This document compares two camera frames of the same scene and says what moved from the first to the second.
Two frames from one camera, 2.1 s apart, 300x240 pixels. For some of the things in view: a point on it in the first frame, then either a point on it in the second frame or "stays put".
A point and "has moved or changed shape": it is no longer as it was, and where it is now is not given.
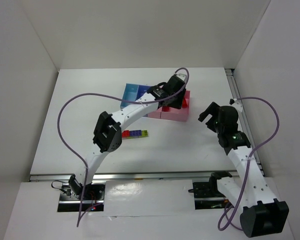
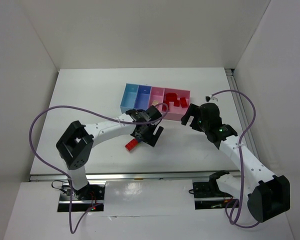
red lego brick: (184, 104) stays put
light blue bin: (130, 93) stays put
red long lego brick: (126, 133) has moved or changed shape
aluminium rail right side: (233, 79) stays put
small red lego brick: (165, 108) stays put
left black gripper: (177, 100) -> (147, 136)
